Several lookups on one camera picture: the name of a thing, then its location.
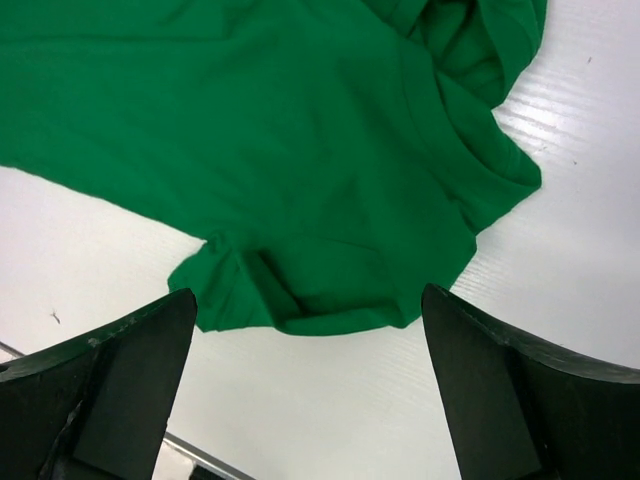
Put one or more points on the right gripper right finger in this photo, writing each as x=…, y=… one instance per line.
x=520, y=407

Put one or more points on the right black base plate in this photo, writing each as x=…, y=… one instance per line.
x=201, y=473

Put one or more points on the green t shirt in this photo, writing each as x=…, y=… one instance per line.
x=333, y=157

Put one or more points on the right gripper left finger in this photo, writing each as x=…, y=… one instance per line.
x=97, y=406

